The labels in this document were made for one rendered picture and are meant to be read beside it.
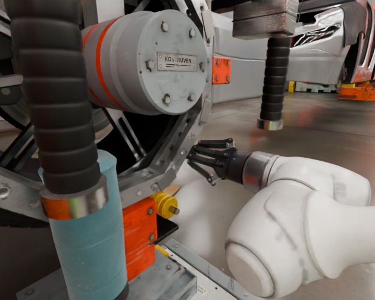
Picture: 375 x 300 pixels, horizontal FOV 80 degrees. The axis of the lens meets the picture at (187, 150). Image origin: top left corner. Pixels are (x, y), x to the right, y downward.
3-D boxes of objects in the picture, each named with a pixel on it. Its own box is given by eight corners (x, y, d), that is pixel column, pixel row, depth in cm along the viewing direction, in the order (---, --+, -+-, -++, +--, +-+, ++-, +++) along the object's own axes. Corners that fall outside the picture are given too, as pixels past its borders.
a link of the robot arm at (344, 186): (287, 144, 48) (259, 168, 39) (381, 163, 38) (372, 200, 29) (283, 188, 52) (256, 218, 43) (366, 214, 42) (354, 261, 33)
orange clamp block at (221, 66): (190, 84, 63) (209, 83, 70) (212, 84, 58) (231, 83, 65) (190, 57, 61) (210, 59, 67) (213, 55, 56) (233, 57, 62)
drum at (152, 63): (134, 103, 50) (128, 32, 45) (211, 113, 36) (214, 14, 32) (67, 109, 40) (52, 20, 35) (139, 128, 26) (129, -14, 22)
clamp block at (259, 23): (245, 40, 42) (247, 8, 41) (295, 35, 37) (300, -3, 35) (230, 37, 39) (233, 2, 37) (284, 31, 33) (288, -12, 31)
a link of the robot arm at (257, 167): (286, 168, 51) (261, 161, 55) (279, 147, 44) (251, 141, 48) (271, 203, 49) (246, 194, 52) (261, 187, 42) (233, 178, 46)
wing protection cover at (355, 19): (333, 53, 291) (342, 8, 275) (362, 52, 272) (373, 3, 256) (319, 49, 242) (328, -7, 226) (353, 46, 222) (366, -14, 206)
